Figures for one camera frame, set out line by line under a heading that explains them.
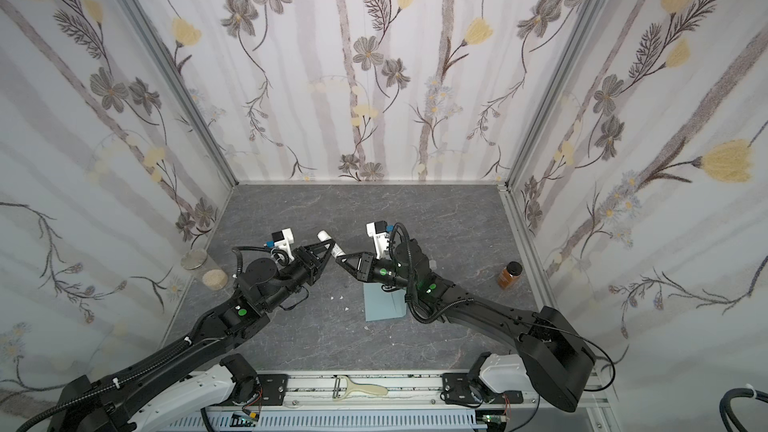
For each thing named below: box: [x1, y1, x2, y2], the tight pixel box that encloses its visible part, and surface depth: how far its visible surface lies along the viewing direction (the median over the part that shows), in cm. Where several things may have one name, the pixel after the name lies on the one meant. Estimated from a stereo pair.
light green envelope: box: [363, 283, 407, 322], surface depth 90 cm
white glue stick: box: [316, 230, 347, 262], surface depth 72 cm
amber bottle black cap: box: [498, 261, 523, 290], surface depth 88 cm
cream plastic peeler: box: [332, 375, 388, 400], surface depth 76 cm
